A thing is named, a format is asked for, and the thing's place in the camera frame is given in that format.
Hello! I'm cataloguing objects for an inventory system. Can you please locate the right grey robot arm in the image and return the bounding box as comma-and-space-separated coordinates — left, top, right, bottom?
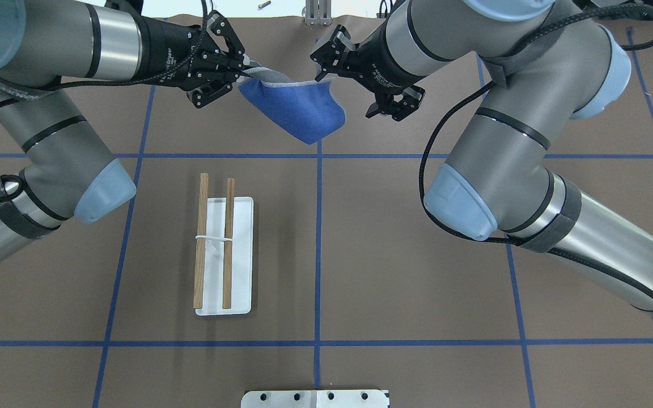
311, 1, 653, 320

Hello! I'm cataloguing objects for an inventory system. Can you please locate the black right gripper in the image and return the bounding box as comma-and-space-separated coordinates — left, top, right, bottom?
310, 25, 425, 121

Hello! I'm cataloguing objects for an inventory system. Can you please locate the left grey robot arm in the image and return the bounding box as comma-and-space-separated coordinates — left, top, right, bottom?
0, 1, 249, 261

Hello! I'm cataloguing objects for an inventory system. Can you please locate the white towel rack base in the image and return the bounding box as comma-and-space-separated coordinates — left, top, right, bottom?
194, 197, 255, 317

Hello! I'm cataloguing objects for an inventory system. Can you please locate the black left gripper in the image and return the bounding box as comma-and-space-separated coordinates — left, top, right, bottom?
137, 12, 252, 108

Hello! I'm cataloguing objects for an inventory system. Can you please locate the wooden rack rod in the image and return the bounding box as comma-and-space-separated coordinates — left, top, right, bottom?
221, 178, 235, 309
193, 173, 209, 309

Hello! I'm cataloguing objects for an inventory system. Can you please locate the aluminium frame post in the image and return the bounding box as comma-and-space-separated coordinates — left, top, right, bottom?
302, 0, 333, 27

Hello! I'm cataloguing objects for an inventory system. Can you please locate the right wooden rack rod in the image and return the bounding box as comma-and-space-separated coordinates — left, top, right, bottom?
221, 178, 235, 309

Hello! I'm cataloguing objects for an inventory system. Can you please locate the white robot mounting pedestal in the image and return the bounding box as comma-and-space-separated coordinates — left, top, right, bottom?
240, 389, 391, 407

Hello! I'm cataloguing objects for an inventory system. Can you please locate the blue grey-edged towel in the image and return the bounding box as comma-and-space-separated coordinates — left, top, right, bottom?
239, 66, 346, 145

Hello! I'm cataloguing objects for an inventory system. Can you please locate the left wooden rack rod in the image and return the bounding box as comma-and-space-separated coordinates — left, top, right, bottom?
193, 173, 209, 309

